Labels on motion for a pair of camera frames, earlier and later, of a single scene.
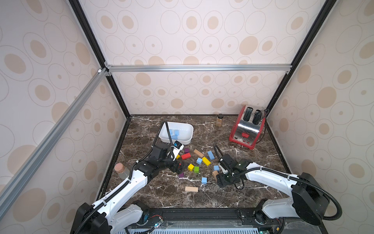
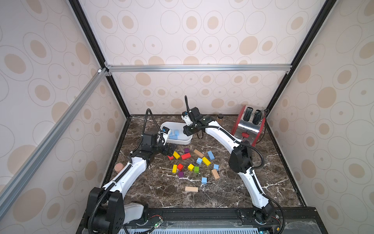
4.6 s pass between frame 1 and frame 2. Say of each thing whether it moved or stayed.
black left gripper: moved
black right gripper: moved
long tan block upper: stayed
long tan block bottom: stayed
